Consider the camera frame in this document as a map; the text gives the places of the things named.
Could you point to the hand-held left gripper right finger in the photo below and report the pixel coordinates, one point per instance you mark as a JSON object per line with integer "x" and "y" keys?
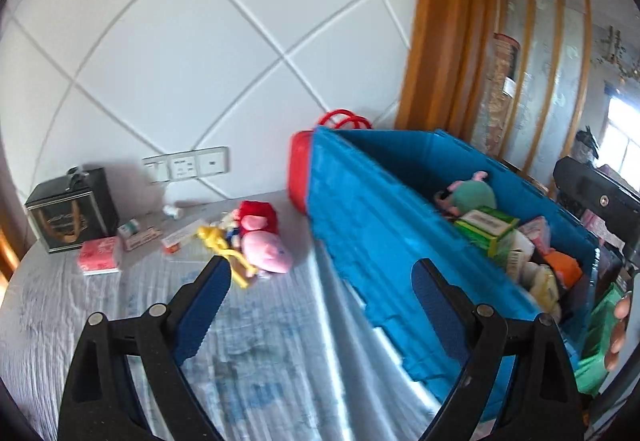
{"x": 440, "y": 316}

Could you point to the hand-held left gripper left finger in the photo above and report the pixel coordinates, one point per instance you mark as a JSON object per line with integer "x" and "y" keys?
{"x": 205, "y": 306}

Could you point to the blue plastic storage bin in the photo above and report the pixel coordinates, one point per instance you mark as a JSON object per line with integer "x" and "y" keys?
{"x": 375, "y": 221}

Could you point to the pig plush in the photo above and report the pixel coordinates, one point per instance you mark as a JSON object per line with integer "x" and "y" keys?
{"x": 475, "y": 193}
{"x": 265, "y": 246}

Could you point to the person's right hand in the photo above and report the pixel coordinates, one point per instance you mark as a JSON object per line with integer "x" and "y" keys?
{"x": 619, "y": 336}

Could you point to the dark background object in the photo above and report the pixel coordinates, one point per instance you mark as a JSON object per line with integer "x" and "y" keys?
{"x": 587, "y": 143}

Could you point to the yellow-haired doll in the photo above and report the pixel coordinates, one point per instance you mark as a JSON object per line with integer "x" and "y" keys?
{"x": 220, "y": 241}

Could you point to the window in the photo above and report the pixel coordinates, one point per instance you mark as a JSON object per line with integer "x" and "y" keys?
{"x": 625, "y": 136}

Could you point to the pink packet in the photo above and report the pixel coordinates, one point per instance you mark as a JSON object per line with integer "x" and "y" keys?
{"x": 536, "y": 233}

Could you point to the white orange box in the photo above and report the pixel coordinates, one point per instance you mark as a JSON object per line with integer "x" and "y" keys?
{"x": 180, "y": 237}

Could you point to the orange packet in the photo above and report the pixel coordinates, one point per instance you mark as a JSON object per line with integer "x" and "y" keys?
{"x": 565, "y": 268}

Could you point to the pig plush in red dress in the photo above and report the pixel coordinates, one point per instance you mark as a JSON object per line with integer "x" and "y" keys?
{"x": 265, "y": 246}

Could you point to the flat white pink box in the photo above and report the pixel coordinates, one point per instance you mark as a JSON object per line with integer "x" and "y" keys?
{"x": 142, "y": 238}

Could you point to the white carton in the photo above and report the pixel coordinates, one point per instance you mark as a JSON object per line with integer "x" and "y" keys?
{"x": 517, "y": 256}

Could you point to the small white bottle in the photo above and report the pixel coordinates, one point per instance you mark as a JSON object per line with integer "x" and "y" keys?
{"x": 172, "y": 211}

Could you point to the green cardboard box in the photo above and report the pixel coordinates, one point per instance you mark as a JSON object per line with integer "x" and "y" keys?
{"x": 487, "y": 226}

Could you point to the pale yellow packet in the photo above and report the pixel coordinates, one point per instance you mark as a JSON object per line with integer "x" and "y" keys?
{"x": 542, "y": 286}

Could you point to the small white green box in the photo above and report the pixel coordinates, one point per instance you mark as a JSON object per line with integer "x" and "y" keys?
{"x": 128, "y": 227}

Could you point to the pink tissue pack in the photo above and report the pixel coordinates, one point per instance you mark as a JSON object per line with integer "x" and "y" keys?
{"x": 100, "y": 256}

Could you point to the green plastic bag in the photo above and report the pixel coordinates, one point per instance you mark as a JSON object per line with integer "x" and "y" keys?
{"x": 600, "y": 341}

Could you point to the wooden slat partition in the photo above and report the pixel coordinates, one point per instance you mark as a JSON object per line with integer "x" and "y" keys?
{"x": 545, "y": 71}

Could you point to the red plastic basket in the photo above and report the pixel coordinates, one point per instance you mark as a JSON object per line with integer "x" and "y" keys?
{"x": 300, "y": 171}

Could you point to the black gift box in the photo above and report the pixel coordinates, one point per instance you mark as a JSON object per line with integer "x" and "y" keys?
{"x": 70, "y": 211}

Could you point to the white wall power socket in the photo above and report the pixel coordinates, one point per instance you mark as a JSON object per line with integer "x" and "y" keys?
{"x": 183, "y": 166}

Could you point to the white wall data socket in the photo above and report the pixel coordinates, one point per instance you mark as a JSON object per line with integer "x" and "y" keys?
{"x": 213, "y": 162}

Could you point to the white wall switch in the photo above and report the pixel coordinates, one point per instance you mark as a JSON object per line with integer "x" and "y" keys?
{"x": 156, "y": 170}

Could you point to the branch wall sticker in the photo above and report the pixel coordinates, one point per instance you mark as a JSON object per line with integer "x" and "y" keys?
{"x": 617, "y": 51}

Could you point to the wooden wall trim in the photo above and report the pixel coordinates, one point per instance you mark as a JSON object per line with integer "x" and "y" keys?
{"x": 7, "y": 256}

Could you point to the wooden door frame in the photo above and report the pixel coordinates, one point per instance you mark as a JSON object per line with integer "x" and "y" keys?
{"x": 445, "y": 46}

